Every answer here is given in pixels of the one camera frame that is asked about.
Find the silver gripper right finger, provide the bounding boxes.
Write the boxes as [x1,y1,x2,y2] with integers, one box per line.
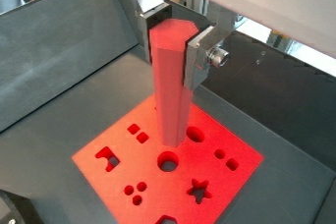
[184,5,236,90]

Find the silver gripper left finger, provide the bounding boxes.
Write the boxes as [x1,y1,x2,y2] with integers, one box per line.
[119,0,174,64]

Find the red hexagonal prism peg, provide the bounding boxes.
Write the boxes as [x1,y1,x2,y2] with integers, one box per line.
[150,19,199,146]

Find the red shape insertion board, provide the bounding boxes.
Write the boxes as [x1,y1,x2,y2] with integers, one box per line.
[72,98,263,224]

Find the black device corner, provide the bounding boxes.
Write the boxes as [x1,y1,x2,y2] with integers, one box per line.
[0,190,43,224]

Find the dark grey tray enclosure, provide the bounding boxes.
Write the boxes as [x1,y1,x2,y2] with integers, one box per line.
[0,0,336,224]

